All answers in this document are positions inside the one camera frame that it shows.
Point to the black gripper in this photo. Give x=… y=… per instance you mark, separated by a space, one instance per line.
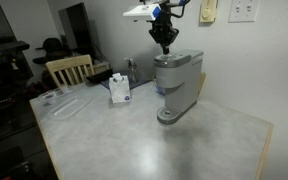
x=164 y=20

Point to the grey coffee maker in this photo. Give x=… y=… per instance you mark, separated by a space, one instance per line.
x=179 y=83

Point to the dark blue cloth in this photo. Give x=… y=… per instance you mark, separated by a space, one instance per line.
x=139 y=82

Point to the white tissue box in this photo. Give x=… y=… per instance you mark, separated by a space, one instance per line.
x=120 y=90

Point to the small wooden box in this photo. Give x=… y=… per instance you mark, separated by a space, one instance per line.
x=101 y=67

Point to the light wooden chair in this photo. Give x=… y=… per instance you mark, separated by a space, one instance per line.
x=71 y=68

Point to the black cap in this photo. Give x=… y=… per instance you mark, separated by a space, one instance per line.
x=52 y=44

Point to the small white cup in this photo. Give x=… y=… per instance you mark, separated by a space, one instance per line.
x=64 y=89
x=51 y=99

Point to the clear plastic tray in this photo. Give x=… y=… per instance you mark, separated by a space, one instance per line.
x=69 y=107

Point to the small clear plastic container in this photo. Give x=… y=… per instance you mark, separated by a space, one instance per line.
x=42 y=97

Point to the black shelf unit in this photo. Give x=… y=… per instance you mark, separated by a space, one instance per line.
x=4 y=48

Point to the white camera box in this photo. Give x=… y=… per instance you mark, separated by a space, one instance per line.
x=140 y=11

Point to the beige wall dial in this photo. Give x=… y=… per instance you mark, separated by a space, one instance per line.
x=208 y=11

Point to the white light switch plate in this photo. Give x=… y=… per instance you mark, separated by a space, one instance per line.
x=243 y=10

